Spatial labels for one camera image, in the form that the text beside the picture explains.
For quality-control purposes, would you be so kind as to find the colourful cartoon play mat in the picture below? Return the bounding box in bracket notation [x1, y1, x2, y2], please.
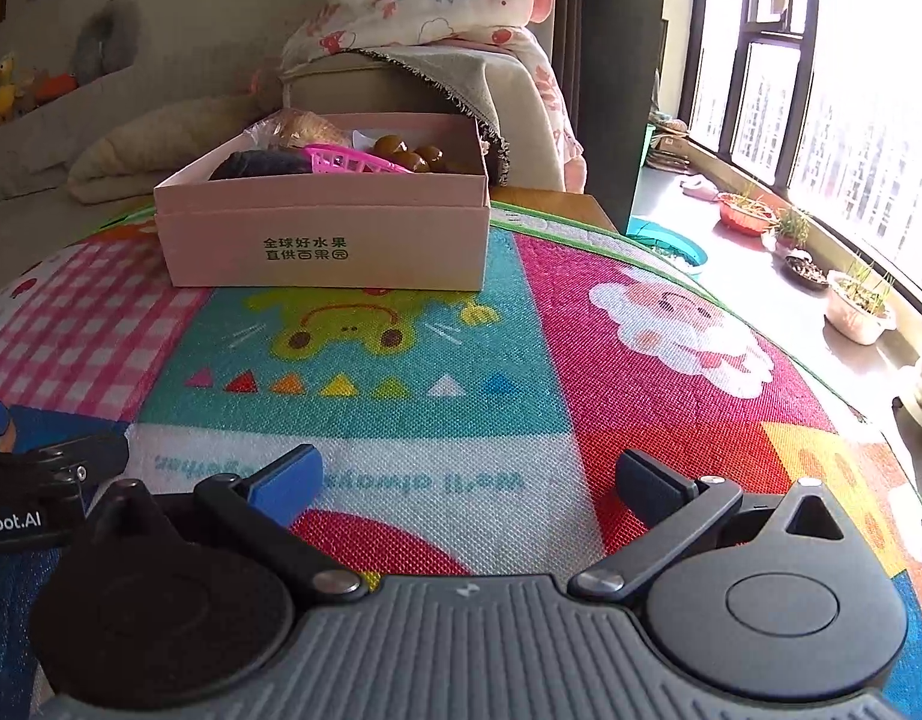
[0, 199, 922, 720]

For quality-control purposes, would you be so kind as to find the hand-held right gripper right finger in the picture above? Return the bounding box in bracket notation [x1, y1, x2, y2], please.
[570, 448, 852, 605]

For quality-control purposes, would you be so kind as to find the teal plastic basin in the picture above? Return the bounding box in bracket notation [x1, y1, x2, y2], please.
[626, 215, 710, 280]

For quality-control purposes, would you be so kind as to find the red plant pot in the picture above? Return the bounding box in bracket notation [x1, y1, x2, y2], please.
[717, 190, 779, 238]

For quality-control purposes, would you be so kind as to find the small grass plant pot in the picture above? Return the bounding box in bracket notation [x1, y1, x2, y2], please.
[761, 204, 812, 257]

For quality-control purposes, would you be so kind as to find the beige folded blanket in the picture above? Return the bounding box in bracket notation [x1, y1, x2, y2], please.
[66, 94, 283, 205]

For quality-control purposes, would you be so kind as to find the grey neck pillow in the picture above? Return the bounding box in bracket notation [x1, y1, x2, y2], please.
[74, 0, 142, 88]

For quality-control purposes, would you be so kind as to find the orange plush toy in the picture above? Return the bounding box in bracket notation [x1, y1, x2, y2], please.
[32, 71, 80, 100]

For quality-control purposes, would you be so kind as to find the dark shallow dish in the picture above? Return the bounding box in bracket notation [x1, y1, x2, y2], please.
[781, 253, 830, 293]

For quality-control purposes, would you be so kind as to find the pink plastic net scoop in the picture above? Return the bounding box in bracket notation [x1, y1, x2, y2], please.
[302, 142, 415, 176]

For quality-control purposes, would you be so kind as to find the black window frame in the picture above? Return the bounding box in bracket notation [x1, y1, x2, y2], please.
[678, 0, 922, 316]

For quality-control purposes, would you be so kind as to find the dark knitted item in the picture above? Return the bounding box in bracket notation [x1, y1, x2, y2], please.
[208, 149, 313, 182]

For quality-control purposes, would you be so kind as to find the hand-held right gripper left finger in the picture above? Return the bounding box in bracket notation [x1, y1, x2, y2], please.
[101, 444, 368, 605]

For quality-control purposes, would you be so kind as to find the pink cardboard box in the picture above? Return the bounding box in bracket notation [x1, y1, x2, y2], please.
[152, 111, 493, 293]

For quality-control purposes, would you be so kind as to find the grey fringed cloth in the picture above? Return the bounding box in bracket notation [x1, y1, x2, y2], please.
[358, 45, 512, 186]

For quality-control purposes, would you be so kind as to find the beige armchair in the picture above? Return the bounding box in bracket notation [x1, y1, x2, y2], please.
[281, 51, 568, 194]

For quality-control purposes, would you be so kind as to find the clear plastic snack packet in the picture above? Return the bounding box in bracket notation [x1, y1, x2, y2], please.
[260, 108, 355, 152]

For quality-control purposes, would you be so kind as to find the floral baby blanket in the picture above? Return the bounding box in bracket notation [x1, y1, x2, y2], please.
[281, 0, 586, 192]

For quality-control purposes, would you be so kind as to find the white plant pot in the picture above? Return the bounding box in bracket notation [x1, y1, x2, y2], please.
[824, 268, 899, 347]

